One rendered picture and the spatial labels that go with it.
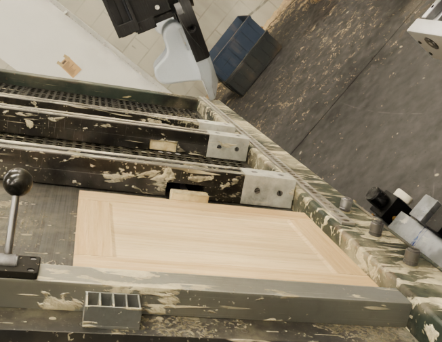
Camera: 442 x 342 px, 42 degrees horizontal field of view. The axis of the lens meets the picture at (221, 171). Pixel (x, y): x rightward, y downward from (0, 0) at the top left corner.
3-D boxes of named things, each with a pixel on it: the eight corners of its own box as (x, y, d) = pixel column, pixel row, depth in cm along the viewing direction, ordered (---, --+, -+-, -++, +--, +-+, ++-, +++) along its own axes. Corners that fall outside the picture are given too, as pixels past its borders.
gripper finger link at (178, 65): (172, 115, 63) (137, 34, 59) (223, 94, 63) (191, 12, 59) (174, 122, 60) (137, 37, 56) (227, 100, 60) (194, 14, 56)
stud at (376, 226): (383, 239, 109) (386, 224, 108) (371, 237, 108) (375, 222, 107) (377, 233, 111) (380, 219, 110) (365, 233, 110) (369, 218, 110)
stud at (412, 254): (419, 268, 97) (424, 252, 96) (407, 267, 96) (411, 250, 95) (412, 262, 99) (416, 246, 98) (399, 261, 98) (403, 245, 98)
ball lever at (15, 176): (19, 271, 71) (34, 166, 75) (-13, 268, 70) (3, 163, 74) (22, 273, 75) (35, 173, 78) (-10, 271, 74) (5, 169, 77)
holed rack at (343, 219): (355, 226, 114) (356, 222, 113) (341, 224, 113) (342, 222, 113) (205, 98, 269) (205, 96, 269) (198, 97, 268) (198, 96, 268)
